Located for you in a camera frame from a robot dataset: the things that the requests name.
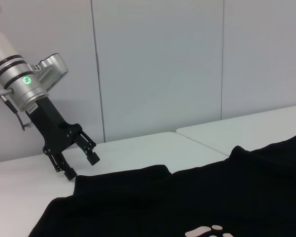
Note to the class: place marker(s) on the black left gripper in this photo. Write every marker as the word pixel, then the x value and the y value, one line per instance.
pixel 51 128

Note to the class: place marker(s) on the black shirt with FREE! print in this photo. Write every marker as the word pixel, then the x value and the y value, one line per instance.
pixel 162 197

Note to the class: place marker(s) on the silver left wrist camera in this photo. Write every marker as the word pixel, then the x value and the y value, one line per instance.
pixel 54 69

